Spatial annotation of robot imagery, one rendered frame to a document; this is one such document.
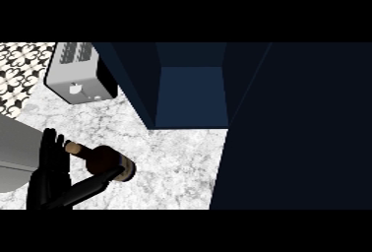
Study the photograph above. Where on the dark blue open cabinet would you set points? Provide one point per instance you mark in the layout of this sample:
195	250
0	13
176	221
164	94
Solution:
179	88

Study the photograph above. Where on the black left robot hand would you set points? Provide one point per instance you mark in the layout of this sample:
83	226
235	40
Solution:
47	177

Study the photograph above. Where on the silver toaster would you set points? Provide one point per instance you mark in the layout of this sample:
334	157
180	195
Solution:
80	77

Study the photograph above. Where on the pale grey sink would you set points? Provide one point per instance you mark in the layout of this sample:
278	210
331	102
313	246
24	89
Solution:
16	154

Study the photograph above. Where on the dark brown wine bottle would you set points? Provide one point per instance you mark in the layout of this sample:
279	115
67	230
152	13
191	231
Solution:
102	159

